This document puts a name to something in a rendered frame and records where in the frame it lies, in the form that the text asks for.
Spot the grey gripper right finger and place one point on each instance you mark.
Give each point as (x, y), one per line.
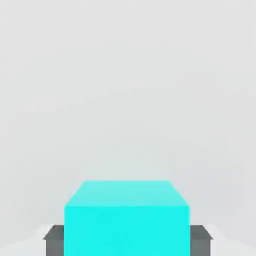
(200, 242)

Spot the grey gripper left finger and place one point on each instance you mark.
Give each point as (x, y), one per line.
(54, 242)

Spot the small cyan cube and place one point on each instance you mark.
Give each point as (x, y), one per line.
(127, 224)

